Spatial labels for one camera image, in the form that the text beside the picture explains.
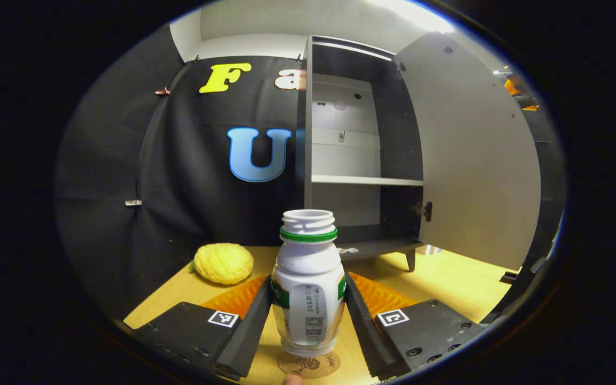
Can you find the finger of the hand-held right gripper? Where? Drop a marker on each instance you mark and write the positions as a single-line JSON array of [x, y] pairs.
[[514, 88], [530, 107]]

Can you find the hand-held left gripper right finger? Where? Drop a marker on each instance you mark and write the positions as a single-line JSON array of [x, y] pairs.
[[372, 337]]

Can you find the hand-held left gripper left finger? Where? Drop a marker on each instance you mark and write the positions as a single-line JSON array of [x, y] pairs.
[[244, 331]]

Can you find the round cork coaster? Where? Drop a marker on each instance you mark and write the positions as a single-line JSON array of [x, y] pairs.
[[308, 366]]

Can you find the beige cabinet door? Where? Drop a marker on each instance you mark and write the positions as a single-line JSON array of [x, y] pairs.
[[474, 160]]

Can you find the dark grey cabinet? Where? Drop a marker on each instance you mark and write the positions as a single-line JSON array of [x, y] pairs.
[[351, 155]]

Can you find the yellow bumpy lemon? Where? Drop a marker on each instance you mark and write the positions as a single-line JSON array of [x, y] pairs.
[[223, 263]]

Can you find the ceiling light panel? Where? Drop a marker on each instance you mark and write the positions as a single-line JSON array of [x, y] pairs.
[[415, 13]]

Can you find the black backdrop cloth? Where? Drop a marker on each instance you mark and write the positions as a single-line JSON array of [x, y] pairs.
[[179, 160]]

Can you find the copper clip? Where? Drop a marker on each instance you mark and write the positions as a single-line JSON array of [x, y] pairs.
[[162, 92]]

